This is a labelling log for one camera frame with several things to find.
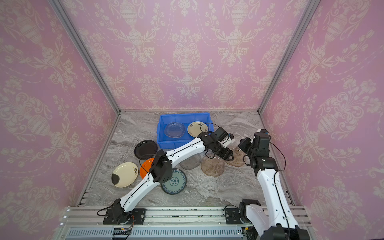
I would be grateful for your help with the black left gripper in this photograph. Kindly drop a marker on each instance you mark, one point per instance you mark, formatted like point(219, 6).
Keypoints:
point(226, 153)

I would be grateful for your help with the orange round plate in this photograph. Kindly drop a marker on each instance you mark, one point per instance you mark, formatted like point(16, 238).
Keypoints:
point(145, 167)

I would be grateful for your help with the blue plastic bin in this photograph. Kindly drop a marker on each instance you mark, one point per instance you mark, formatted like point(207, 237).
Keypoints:
point(166, 142)

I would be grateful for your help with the aluminium corner post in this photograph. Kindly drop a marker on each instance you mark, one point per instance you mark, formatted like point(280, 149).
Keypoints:
point(296, 37)
point(75, 36)

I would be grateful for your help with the left aluminium corner post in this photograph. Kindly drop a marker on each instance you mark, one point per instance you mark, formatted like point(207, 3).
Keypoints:
point(75, 36)

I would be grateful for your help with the pink glass plate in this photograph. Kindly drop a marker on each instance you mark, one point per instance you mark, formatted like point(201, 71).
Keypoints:
point(238, 158)

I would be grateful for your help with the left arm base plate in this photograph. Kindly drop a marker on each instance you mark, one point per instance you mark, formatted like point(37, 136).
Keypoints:
point(138, 216)

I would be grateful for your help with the cream plate black brushstroke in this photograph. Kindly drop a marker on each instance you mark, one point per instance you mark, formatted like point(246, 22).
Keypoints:
point(124, 175)

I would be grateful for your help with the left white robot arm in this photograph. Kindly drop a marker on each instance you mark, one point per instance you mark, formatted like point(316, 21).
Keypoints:
point(160, 172)

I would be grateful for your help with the teal patterned round plate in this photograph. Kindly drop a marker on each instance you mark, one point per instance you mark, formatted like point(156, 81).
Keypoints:
point(176, 184)

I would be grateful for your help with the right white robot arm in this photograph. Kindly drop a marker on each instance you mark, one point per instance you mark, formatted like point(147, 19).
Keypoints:
point(279, 223)

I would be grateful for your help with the aluminium front rail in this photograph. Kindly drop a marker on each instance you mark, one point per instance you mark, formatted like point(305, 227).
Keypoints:
point(164, 223)

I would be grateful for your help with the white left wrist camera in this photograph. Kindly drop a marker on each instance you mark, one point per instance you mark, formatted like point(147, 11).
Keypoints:
point(229, 138)

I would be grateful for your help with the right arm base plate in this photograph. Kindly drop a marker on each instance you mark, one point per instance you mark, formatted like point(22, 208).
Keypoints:
point(235, 216)

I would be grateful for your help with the clear glass plate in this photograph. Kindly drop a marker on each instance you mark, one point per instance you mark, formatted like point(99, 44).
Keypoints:
point(175, 130)

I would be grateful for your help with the cream plate with calligraphy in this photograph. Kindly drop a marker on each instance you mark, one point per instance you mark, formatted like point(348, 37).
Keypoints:
point(195, 128)

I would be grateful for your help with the brown glass plate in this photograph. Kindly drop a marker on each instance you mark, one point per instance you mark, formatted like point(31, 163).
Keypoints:
point(213, 167)

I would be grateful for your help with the grey glass plate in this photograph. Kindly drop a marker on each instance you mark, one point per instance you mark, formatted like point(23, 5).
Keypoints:
point(192, 162)

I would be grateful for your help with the right aluminium corner post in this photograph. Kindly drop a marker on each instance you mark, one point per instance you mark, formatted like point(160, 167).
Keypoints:
point(296, 37)

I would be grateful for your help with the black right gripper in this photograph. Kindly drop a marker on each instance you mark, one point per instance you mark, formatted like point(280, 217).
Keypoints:
point(246, 144)

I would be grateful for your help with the dark glossy round plate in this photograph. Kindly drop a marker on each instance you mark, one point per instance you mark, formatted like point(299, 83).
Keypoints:
point(145, 149)

